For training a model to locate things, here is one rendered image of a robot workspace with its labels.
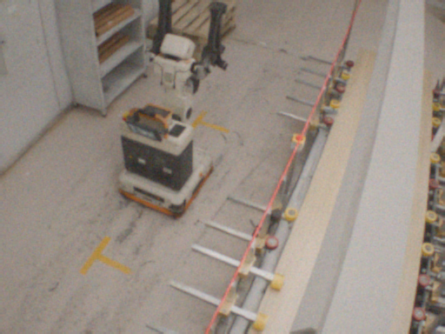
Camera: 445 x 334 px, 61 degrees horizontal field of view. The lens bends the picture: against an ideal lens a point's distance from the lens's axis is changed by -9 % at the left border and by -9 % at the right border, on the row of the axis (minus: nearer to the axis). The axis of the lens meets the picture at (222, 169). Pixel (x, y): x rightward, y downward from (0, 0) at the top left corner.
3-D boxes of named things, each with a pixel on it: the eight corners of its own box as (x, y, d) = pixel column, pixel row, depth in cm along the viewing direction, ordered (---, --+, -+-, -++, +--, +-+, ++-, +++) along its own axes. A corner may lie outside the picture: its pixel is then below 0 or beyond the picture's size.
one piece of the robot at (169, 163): (180, 203, 343) (177, 125, 283) (124, 181, 357) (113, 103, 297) (198, 177, 365) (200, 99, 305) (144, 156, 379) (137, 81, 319)
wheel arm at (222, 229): (203, 226, 248) (203, 222, 245) (206, 222, 251) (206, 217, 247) (272, 253, 238) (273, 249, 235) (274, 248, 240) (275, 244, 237)
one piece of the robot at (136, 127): (169, 148, 306) (161, 134, 286) (129, 133, 315) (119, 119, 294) (175, 135, 310) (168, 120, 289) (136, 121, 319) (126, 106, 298)
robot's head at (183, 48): (182, 57, 292) (189, 38, 291) (158, 50, 298) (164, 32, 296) (189, 62, 306) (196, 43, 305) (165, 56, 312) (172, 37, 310)
